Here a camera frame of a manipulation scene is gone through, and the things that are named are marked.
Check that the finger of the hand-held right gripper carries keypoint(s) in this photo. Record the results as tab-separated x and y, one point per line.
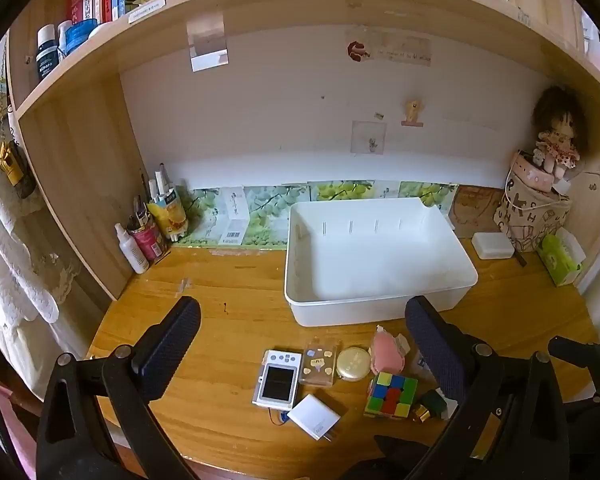
575	352

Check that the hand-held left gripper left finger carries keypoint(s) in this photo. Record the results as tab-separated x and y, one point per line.
172	340

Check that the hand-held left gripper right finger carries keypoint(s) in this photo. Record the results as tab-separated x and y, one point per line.
432	340

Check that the clear plastic card box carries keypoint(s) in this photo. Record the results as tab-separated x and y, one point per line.
420	361

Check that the pink plush pouch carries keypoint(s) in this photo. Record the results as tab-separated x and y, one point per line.
387	352

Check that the small green box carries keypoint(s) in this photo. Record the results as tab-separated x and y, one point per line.
430	402

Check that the colourful puzzle cube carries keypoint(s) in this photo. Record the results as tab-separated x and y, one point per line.
390	395

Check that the round gold compact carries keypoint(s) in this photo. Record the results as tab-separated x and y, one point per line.
353	362

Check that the white plastic bin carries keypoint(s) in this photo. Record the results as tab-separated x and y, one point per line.
380	260

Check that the small white camera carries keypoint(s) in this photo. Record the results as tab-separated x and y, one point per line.
277	385

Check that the clear case with stickers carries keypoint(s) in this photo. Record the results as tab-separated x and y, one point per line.
320	365

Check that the white charger plug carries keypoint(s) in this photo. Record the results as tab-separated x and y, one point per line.
312	415

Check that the white spray bottle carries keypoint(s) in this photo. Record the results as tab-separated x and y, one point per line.
135	255

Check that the green tissue pack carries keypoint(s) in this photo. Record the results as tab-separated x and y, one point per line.
557	260

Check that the pink can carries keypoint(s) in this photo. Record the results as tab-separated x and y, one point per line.
147	242

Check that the white flat lid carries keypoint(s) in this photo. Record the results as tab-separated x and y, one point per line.
492	245

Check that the yellow juice carton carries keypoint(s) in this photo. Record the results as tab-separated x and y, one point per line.
170	215

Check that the person's black clothing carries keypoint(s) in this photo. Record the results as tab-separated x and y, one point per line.
395	460

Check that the brown cardboard sheet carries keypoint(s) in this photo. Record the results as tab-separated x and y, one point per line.
472	210

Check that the printed canvas tote bag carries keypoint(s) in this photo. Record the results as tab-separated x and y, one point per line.
525	215

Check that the grape printed paper strip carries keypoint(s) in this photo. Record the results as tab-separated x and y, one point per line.
260	220

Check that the dark pen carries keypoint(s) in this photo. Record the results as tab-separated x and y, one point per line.
144	190

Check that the white marker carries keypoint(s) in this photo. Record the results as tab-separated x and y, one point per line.
166	180
158	187

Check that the pink spotted pouch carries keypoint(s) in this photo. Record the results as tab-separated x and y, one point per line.
530	172

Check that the white lace cloth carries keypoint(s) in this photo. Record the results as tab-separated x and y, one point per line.
10	250

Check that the wooden shelf unit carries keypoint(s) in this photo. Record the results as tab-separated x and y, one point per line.
70	160

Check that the pale photo sleeve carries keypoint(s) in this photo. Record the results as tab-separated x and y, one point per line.
368	137

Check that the brown-haired doll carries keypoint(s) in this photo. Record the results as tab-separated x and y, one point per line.
557	140

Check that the yellow pony sticker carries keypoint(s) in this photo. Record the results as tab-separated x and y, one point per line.
412	112

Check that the red sticker paper note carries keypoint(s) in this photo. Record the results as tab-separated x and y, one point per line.
357	50

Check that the taped grey paper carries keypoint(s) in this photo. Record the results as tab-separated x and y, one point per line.
207	40

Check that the dark bottle with white cap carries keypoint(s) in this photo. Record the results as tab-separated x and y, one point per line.
47	57

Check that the blue label jar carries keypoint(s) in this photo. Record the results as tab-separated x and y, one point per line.
77	35

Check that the white shelf label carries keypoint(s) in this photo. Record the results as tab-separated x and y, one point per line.
147	10

